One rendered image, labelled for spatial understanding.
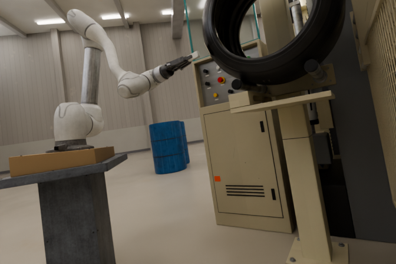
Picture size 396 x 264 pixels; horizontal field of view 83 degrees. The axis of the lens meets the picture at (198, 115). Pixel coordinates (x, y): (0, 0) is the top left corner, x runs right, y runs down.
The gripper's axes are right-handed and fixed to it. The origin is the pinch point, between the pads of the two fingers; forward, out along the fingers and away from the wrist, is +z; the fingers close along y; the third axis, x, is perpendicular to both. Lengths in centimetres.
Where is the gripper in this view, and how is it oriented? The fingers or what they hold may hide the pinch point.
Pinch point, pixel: (192, 56)
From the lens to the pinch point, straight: 119.9
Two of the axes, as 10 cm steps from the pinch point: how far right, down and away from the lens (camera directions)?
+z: 8.0, -2.9, -5.3
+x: 2.6, 9.6, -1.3
